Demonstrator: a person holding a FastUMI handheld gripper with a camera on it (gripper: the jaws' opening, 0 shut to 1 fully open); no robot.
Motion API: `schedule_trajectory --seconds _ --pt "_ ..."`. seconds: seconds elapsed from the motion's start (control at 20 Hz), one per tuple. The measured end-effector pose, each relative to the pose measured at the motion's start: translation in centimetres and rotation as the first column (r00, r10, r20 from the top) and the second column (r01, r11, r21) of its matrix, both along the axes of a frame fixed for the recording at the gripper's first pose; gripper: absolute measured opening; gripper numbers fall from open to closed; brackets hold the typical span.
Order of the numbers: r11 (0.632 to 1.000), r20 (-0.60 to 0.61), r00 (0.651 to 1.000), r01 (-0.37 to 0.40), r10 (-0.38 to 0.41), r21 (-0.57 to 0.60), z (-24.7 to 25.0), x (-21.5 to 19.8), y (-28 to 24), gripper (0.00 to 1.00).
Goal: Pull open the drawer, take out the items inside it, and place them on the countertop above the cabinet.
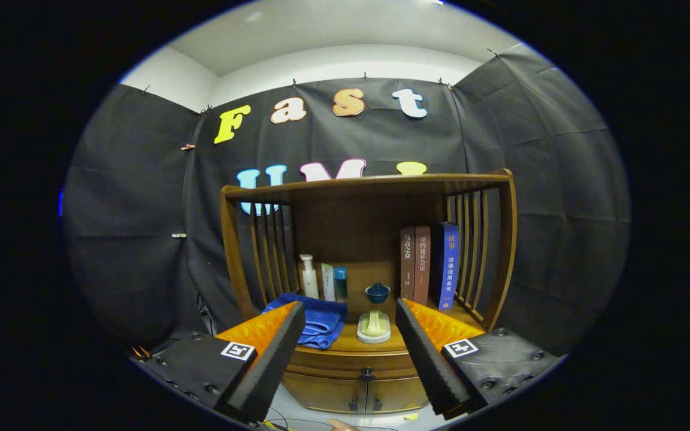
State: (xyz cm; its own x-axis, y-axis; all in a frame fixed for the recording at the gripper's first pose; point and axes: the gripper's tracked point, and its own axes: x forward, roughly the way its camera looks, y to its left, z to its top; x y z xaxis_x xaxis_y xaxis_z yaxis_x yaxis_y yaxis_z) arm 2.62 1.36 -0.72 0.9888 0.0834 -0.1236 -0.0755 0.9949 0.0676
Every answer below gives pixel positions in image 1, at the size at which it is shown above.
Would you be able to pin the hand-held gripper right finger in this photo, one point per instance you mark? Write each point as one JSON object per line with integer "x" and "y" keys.
{"x": 429, "y": 365}

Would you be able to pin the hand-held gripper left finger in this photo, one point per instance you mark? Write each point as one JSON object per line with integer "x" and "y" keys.
{"x": 270, "y": 371}

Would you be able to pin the wooden cabinet door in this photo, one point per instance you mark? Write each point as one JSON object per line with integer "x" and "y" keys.
{"x": 327, "y": 392}
{"x": 396, "y": 394}

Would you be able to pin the wooden countertop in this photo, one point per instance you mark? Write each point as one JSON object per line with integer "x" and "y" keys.
{"x": 350, "y": 346}

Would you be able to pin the brown wooden cabinet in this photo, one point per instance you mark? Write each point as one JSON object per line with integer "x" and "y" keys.
{"x": 351, "y": 233}

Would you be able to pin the blue folded towel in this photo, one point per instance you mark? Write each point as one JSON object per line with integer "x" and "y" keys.
{"x": 324, "y": 320}

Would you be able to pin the blue lidded teacup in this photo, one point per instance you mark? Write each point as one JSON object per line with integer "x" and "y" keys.
{"x": 377, "y": 293}

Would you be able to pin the white pump bottle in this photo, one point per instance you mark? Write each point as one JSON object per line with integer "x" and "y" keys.
{"x": 309, "y": 281}

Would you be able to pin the reddish brown book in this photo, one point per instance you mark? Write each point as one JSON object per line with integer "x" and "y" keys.
{"x": 422, "y": 263}

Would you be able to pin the blue book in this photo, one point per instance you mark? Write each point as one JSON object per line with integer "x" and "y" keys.
{"x": 450, "y": 263}

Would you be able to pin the dark brown book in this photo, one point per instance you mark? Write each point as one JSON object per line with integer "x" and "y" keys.
{"x": 407, "y": 263}

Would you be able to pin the white and green tube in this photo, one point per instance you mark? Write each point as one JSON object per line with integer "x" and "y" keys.
{"x": 327, "y": 282}

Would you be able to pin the teal glass bottle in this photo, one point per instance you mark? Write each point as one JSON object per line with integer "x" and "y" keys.
{"x": 341, "y": 286}

